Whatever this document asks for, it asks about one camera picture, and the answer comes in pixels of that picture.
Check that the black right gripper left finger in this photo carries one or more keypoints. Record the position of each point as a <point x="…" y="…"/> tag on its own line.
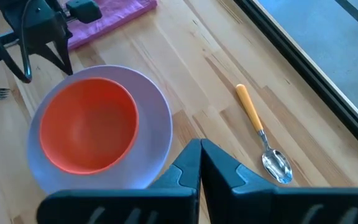
<point x="179" y="199"/>

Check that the red plastic bowl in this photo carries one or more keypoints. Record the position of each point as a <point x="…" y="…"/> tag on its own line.
<point x="89" y="124"/>

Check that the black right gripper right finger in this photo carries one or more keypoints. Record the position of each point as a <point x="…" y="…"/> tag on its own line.
<point x="228" y="193"/>

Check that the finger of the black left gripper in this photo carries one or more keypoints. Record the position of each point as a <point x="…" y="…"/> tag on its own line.
<point x="8" y="53"/>
<point x="65" y="56"/>

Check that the black table edge rail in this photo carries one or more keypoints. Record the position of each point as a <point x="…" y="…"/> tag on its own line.
<point x="306" y="67"/>

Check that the lavender plate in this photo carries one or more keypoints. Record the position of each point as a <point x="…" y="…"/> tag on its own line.
<point x="154" y="124"/>

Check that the pink cloth napkin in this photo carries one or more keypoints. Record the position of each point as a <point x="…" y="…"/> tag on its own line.
<point x="120" y="15"/>

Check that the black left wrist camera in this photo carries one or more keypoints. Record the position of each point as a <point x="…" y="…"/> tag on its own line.
<point x="84" y="11"/>

